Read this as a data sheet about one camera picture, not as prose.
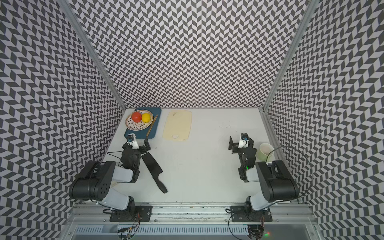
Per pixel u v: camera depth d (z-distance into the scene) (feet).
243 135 2.46
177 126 3.56
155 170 2.87
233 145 2.68
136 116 3.57
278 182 1.48
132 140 2.49
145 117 3.55
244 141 2.48
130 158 2.24
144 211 2.39
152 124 3.49
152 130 3.45
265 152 2.83
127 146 2.64
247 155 2.30
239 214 2.39
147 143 2.77
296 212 2.50
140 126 3.55
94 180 1.51
